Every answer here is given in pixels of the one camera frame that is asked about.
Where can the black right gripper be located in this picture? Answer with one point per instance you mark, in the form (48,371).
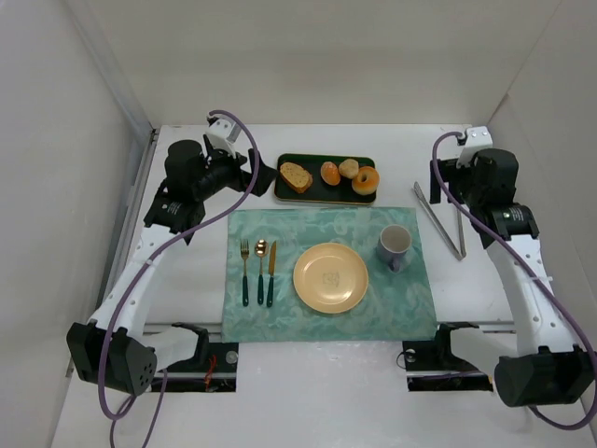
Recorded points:
(438,177)

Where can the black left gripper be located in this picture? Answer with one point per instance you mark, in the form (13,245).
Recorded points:
(253,168)

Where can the stainless steel tongs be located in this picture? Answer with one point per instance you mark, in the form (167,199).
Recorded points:
(458,251)

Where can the pale bread roll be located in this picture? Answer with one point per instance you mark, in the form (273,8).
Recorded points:
(349,168)

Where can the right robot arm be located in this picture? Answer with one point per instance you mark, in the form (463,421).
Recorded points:
(548,367)

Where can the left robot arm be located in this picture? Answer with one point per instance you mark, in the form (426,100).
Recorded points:
(111,349)

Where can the seeded bread slice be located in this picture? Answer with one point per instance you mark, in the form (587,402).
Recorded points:
(295,177)

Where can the glazed round bun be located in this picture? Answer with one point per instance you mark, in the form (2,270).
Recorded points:
(330,173)

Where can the lavender mug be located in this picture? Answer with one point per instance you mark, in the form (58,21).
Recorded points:
(394,243)

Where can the golden bagel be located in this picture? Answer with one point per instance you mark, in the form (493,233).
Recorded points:
(366,181)

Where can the dark green serving tray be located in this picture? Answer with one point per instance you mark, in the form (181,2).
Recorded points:
(320,191)

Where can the yellow plate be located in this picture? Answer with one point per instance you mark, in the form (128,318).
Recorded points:
(330,278)

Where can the teal patterned placemat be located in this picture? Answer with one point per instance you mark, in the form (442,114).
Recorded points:
(397,306)

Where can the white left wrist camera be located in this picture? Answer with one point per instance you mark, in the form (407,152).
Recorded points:
(222,135)

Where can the gold spoon green handle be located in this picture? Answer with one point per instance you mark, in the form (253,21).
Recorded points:
(261,251)

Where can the gold fork green handle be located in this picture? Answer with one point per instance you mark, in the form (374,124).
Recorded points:
(244,248)

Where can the gold knife green handle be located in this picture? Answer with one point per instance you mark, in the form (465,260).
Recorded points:
(272,259)

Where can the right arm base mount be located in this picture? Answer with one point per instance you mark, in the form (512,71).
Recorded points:
(432,367)

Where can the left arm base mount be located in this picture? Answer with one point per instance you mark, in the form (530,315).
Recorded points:
(192,359)

